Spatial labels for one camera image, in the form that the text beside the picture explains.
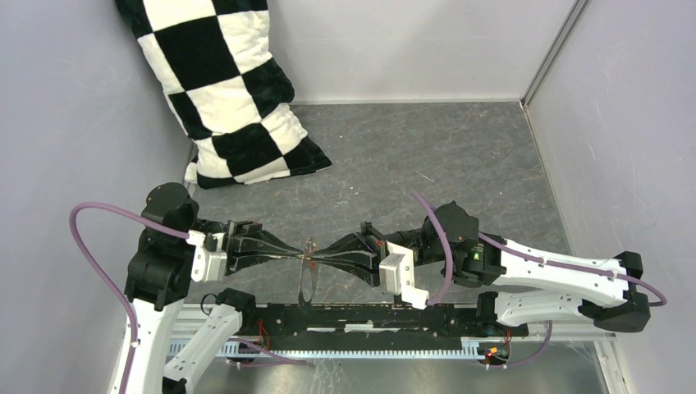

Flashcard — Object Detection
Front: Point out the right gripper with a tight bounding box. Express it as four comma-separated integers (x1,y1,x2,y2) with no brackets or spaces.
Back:
309,222,449,286

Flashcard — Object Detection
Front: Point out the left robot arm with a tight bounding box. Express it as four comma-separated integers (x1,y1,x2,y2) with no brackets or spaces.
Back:
112,182,300,393

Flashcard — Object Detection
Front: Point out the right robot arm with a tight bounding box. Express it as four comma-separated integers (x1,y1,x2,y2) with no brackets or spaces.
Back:
309,202,651,335

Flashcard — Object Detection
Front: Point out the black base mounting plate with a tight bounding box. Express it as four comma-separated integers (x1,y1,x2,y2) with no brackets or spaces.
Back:
237,304,529,351

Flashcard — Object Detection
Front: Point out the black white checkered pillow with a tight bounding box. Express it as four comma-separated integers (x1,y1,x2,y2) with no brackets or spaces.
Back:
116,1,331,189

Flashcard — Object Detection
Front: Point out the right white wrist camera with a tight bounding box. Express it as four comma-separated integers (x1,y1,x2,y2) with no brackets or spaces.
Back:
378,242,429,309

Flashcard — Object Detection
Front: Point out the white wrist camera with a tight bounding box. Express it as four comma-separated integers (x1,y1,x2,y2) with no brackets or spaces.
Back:
186,230,227,282
378,242,429,309

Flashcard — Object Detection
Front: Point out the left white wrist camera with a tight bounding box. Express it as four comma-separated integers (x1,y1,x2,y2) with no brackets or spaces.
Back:
186,230,227,282

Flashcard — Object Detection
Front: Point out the white slotted cable duct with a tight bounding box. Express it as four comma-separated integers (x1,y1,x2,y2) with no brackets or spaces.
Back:
216,341,486,361

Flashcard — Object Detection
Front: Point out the aluminium frame rail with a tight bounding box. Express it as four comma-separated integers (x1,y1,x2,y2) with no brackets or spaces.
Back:
520,0,591,111

